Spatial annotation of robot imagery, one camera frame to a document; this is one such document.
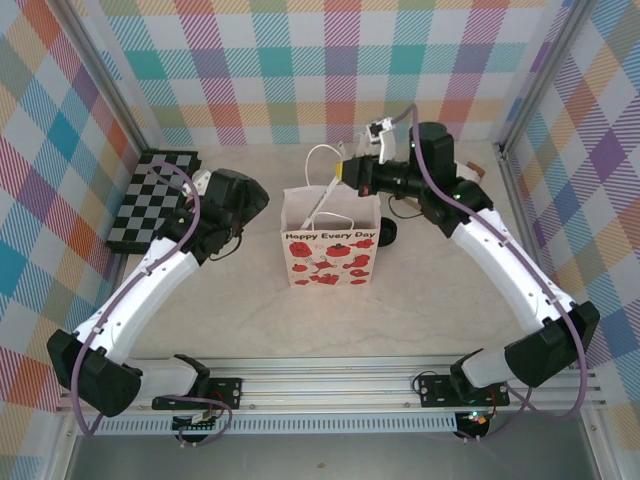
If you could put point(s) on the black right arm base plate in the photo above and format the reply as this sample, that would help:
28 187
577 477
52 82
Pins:
435 390

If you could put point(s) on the aluminium side rail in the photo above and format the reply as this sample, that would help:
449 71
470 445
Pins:
116 272
520 200

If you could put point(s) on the small circuit board with lights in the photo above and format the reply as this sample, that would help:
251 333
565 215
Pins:
475 417

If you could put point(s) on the brown cardboard napkin tray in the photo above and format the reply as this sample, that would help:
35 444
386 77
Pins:
480 170

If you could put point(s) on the white red printed paper bag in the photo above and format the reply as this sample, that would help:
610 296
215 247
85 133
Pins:
330 260

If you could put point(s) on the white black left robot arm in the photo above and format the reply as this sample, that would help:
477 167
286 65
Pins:
140 295

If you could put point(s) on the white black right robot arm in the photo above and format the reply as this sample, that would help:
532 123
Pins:
505 260

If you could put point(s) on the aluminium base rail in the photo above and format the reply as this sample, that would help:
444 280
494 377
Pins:
325 385

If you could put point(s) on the black grey chessboard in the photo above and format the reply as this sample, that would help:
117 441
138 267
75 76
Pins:
140 200

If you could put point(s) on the black cup lid stack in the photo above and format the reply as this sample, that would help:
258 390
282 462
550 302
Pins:
389 234

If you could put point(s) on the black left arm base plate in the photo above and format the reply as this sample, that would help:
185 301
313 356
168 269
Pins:
230 392

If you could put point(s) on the aluminium frame post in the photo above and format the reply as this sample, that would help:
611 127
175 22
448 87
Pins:
542 75
117 75

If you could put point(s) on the perforated metal strip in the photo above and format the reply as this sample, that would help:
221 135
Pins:
325 426

